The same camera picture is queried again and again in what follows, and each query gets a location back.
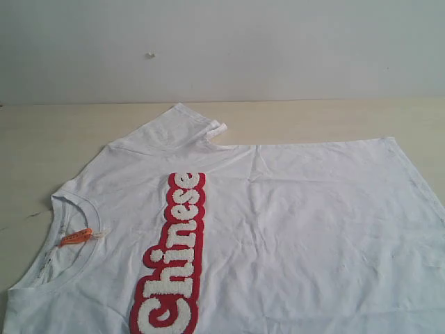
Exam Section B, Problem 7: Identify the white t-shirt red lettering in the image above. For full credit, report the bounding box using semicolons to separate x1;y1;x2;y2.
3;104;444;333

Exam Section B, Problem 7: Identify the orange neck label tag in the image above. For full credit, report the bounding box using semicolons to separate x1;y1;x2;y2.
58;228;92;248

